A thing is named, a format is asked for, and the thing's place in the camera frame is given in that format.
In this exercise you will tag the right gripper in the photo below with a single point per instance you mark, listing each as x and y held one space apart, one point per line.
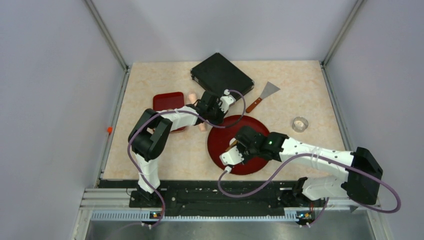
240 147

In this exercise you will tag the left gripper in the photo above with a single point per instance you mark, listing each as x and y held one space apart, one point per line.
221 114

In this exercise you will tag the clear glass cup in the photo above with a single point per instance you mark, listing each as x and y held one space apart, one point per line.
299 124

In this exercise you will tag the wooden double-ended roller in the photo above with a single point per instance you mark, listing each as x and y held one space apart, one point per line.
232 143

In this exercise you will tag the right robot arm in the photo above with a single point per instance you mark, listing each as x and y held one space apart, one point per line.
342 180

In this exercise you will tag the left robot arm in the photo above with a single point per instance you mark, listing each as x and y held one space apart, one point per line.
148 139

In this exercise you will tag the black case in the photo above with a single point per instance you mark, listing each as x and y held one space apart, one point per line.
217 74

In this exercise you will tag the red rectangular tray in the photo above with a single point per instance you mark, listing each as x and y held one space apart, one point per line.
168 101

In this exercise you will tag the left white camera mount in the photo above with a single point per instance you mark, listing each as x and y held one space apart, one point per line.
226 101

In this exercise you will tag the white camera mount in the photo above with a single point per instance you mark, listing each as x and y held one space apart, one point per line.
231 158
226 101

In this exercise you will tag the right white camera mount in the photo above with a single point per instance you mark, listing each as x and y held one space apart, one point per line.
231 158

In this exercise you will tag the metal scraper wooden handle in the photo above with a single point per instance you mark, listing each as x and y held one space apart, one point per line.
268 90

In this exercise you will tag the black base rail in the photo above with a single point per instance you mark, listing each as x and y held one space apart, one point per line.
202 198

